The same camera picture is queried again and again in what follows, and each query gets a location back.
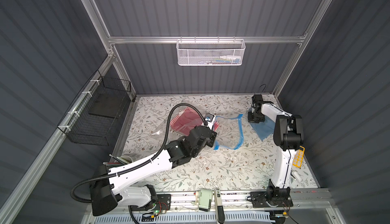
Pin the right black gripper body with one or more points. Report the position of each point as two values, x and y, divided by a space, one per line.
254 116

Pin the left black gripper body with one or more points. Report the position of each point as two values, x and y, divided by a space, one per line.
212 135

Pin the blue tank top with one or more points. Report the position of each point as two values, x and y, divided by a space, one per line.
263 129

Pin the clear vacuum bag blue zipper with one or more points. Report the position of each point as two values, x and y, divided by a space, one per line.
229 132

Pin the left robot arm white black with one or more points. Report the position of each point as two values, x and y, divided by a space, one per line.
114 186

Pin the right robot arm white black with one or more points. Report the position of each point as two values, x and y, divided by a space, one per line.
288 136

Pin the red folded garment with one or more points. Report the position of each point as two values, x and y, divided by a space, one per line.
185 121

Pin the yellow calculator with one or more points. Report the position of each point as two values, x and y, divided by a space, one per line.
299 157

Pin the white metal pen cup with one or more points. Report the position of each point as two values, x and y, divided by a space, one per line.
118 161

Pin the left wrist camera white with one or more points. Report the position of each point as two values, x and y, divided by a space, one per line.
211 121

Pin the pale green box on rail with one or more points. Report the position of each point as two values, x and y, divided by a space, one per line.
204 199

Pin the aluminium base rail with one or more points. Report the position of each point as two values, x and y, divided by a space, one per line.
311 206

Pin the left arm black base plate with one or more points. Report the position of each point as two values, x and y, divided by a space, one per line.
163 203

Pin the black handle on rail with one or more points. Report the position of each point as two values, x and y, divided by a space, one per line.
220 217

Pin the white wire wall basket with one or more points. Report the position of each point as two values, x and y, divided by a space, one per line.
206 52

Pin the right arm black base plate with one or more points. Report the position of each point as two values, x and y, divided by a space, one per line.
264 199

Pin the black wire wall basket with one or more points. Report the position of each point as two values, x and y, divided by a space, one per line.
100 115

